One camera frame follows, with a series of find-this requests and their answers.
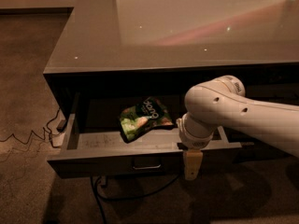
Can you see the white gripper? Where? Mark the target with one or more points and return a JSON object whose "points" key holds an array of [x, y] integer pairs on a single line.
{"points": [[193, 139]]}

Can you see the grey drawer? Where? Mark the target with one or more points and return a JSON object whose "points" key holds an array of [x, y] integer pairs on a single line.
{"points": [[93, 144]]}

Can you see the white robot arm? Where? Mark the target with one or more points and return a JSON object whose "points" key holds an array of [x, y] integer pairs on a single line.
{"points": [[222, 102]]}

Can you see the green snack bag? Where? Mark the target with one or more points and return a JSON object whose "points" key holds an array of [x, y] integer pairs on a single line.
{"points": [[143, 117]]}

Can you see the dark grey drawer cabinet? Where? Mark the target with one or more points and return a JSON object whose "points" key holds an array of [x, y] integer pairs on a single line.
{"points": [[137, 48]]}

